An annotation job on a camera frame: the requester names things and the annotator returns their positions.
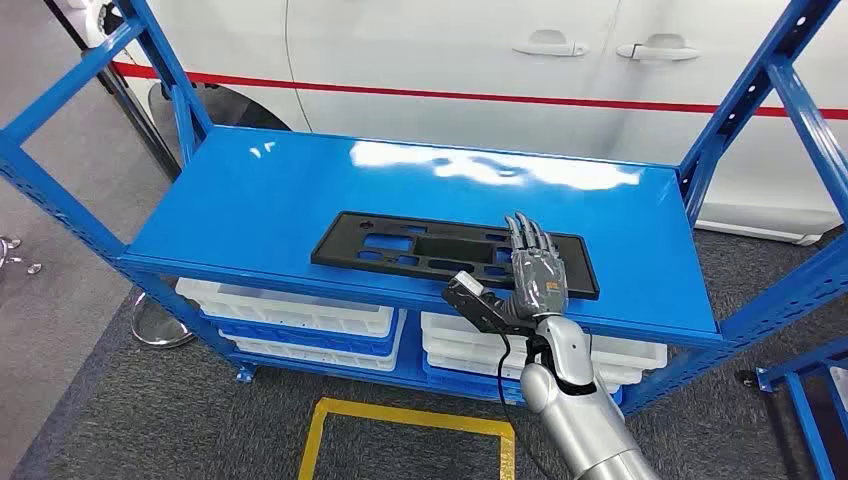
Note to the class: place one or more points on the white plastic bin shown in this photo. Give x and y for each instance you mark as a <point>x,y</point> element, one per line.
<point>311,358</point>
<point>285,308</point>
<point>464,338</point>

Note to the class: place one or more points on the white car with red stripe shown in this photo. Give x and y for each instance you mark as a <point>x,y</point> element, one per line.
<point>430,53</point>

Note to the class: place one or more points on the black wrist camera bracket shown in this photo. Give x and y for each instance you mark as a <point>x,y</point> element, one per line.
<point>497,314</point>

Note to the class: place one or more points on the blue metal shelf rack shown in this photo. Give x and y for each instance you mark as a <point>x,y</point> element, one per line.
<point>265,199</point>

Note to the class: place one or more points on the small blue metal rack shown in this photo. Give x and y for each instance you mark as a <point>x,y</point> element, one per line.
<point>805,424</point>

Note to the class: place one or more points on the round chrome stand base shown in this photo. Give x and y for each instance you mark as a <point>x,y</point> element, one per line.
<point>156,328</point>

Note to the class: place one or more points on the chrome caster stool base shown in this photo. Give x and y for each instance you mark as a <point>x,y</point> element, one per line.
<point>32,268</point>

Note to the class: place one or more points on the blue plastic bin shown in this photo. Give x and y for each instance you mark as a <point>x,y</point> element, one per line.
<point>298,339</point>

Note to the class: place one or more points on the black car wheel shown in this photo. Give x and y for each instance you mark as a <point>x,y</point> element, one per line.
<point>232,109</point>

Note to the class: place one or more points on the black plastic panel part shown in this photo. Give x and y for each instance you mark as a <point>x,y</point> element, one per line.
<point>331,252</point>

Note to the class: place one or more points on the black stand pole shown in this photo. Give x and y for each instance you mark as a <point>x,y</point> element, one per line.
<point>132,112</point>

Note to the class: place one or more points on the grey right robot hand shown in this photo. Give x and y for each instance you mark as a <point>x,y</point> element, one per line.
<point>540,281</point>

